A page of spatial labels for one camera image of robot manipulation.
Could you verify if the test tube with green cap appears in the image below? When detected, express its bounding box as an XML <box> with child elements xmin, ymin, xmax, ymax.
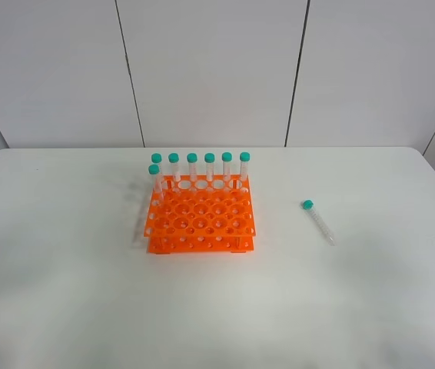
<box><xmin>301</xmin><ymin>199</ymin><xmax>336</xmax><ymax>246</ymax></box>

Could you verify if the row tube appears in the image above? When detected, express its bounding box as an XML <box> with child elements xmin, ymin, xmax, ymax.
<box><xmin>240</xmin><ymin>151</ymin><xmax>251</xmax><ymax>181</ymax></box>
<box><xmin>151</xmin><ymin>153</ymin><xmax>164</xmax><ymax>181</ymax></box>
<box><xmin>221</xmin><ymin>151</ymin><xmax>232</xmax><ymax>181</ymax></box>
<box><xmin>204</xmin><ymin>152</ymin><xmax>215</xmax><ymax>182</ymax></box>
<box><xmin>168</xmin><ymin>152</ymin><xmax>181</xmax><ymax>182</ymax></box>
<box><xmin>187</xmin><ymin>152</ymin><xmax>198</xmax><ymax>182</ymax></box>

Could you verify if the orange test tube rack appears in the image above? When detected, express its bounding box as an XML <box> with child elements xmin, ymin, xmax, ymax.
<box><xmin>144</xmin><ymin>174</ymin><xmax>257</xmax><ymax>254</ymax></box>

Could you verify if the front-left racked test tube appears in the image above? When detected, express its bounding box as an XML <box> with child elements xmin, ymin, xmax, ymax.
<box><xmin>148</xmin><ymin>164</ymin><xmax>164</xmax><ymax>205</ymax></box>

